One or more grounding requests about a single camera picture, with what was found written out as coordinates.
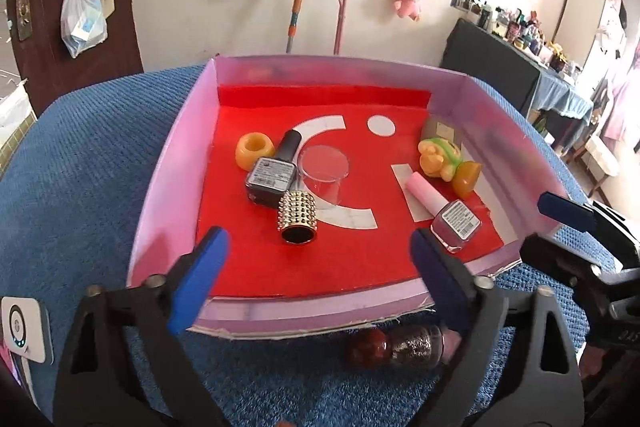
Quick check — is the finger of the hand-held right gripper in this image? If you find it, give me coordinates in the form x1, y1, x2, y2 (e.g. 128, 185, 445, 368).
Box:
537, 191, 599, 234
519, 231, 619, 293

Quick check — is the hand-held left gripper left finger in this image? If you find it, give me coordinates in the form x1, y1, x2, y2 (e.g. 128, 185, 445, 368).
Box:
52, 226, 232, 427

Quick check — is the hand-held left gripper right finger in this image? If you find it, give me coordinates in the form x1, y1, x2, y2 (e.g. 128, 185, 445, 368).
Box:
410, 228, 586, 427

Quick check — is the pink nail polish bottle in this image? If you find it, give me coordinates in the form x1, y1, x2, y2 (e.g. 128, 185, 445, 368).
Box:
405, 172, 482, 254

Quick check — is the orange round lid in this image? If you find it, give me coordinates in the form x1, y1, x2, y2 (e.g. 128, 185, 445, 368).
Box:
452, 160, 483, 201

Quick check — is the gold studded cap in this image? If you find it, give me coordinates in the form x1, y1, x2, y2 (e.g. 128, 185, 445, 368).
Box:
276, 190, 319, 245

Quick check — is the green capybara toy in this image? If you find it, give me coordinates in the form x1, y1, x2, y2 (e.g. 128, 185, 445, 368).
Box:
418, 137, 463, 182

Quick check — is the dark nail polish bottle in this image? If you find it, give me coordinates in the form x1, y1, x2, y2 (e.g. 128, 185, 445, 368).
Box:
244, 129, 303, 208

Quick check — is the purple cardboard box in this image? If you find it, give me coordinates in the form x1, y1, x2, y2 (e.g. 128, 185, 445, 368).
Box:
125, 53, 573, 340

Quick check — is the brown square case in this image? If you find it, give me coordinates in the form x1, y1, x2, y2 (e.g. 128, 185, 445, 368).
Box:
421, 117, 458, 145

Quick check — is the clear plastic cup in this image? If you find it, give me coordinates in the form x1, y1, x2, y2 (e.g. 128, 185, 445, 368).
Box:
298, 145, 351, 208

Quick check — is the person's right hand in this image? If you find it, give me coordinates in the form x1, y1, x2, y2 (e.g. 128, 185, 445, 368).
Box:
580, 346, 603, 380

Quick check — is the red printed box liner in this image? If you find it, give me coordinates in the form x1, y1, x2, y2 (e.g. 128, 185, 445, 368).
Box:
192, 85, 506, 298

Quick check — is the white stool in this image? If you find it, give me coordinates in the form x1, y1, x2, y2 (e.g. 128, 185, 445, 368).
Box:
582, 134, 621, 192

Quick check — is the glitter bottle with red cap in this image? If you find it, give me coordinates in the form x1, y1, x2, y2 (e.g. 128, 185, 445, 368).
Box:
347, 324, 446, 370

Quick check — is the pink hanging garment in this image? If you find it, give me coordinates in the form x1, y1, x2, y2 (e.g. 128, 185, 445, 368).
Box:
600, 32, 640, 148

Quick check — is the blue textured blanket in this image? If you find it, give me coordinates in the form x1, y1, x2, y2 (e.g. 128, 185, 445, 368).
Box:
0, 64, 591, 427

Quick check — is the dark cloth covered table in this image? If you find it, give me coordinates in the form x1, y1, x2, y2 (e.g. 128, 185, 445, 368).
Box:
440, 18, 596, 158

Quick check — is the white square device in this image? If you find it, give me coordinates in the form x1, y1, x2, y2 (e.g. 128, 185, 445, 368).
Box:
0, 296, 54, 365

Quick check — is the row of cosmetic bottles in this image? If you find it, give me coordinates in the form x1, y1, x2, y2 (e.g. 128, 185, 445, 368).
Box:
465, 0, 586, 78

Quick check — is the white plastic sheet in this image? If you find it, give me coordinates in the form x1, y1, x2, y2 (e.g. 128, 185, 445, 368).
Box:
0, 79, 38, 178

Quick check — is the brown wooden door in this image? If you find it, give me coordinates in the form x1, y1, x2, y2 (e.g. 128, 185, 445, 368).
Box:
0, 0, 146, 118

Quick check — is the pink hook stick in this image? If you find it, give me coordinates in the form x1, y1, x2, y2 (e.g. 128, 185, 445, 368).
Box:
333, 0, 350, 56

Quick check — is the clear plastic bag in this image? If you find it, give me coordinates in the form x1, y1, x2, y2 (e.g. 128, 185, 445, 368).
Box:
60, 0, 108, 59

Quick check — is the metal door handle plate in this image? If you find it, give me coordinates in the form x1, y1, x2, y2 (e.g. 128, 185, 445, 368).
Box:
15, 0, 50, 42

